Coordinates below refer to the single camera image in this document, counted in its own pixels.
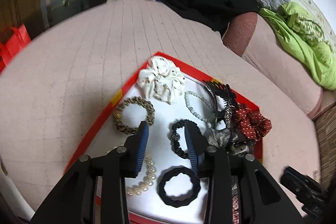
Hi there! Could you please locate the red white checked scrunchie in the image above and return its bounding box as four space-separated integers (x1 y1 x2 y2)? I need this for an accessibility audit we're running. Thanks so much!
231 176 240 224

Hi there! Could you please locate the white pearl bracelet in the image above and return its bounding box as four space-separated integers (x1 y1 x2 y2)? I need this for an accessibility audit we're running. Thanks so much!
125 152 158 198

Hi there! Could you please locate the black wavy hair tie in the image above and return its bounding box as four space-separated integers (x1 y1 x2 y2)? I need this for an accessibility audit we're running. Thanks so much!
156 165 202 208

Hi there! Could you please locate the red polka dot scrunchie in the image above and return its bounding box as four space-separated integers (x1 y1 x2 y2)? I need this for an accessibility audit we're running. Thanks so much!
232 104 272 141

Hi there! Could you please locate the red tray box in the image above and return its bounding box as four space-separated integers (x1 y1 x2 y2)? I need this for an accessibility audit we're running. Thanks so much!
64 50 264 224

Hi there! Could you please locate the grey bead bracelet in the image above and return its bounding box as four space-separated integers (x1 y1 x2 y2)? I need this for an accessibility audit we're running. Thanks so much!
184 90 217 125

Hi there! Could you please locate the leopard print hair tie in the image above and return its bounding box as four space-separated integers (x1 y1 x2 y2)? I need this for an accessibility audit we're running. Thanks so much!
112 97 156 135

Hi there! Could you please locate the white dotted scrunchie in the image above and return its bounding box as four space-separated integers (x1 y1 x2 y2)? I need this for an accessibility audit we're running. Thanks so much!
137 56 186 105

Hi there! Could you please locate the grey black organza scrunchie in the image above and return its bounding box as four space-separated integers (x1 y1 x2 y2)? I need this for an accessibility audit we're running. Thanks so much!
204 128 255 157

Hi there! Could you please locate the striped brown pillow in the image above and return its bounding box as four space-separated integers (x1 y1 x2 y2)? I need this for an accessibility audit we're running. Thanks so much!
315 106 336 189

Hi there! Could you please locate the pink quilted bolster pillow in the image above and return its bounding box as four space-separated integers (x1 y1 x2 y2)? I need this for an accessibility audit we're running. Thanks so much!
222 12 323 118

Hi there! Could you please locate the green bed sheet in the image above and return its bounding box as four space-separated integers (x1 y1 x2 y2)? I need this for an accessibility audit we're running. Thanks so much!
259 2 335 90

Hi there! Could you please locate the red bag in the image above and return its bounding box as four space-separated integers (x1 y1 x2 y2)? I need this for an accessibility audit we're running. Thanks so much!
1 24 31 72

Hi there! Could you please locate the black cloth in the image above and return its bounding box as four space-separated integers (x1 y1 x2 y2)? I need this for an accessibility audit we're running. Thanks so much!
161 0 261 35

